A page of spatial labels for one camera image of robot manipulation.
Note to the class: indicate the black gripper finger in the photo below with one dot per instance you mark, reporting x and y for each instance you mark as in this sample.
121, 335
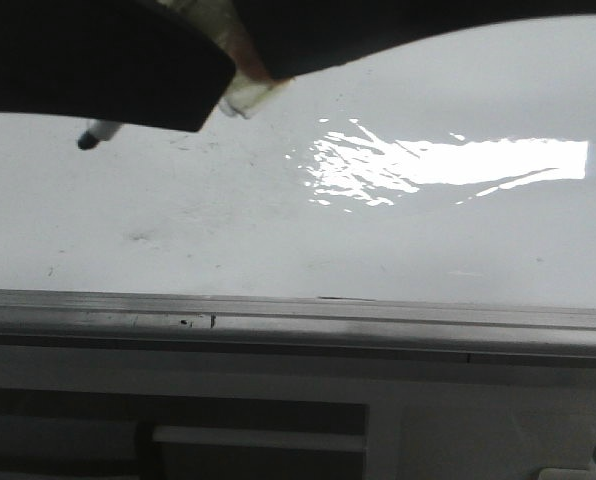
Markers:
38, 53
299, 37

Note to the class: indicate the grey shelf unit below board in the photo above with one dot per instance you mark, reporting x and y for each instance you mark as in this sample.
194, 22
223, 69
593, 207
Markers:
86, 435

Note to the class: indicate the white whiteboard with aluminium frame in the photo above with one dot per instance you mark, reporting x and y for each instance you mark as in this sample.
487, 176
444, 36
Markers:
434, 199

